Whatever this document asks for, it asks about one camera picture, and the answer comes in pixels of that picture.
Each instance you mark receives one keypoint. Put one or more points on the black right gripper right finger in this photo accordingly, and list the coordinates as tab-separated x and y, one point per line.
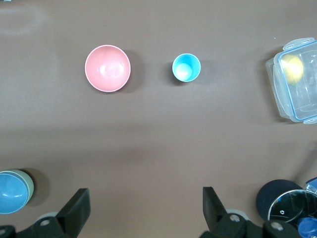
214	213

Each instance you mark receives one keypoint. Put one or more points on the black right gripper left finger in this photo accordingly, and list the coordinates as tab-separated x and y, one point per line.
74	210

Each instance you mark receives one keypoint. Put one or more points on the sage green bowl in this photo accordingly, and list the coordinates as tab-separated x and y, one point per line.
29	184

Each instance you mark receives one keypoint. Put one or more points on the blue bowl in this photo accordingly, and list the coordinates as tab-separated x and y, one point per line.
11	193

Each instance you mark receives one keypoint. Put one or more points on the pink bowl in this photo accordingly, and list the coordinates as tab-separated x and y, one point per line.
107	68

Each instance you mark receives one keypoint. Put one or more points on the glass lid with blue knob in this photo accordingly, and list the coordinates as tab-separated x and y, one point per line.
289	205

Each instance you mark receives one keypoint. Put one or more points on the clear plastic lidded container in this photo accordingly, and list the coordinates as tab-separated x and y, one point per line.
304	99

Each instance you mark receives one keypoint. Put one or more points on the light blue cup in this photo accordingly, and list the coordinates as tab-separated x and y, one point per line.
187	67

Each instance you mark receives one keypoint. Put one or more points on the yellow lemon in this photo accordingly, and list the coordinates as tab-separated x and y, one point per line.
293	69

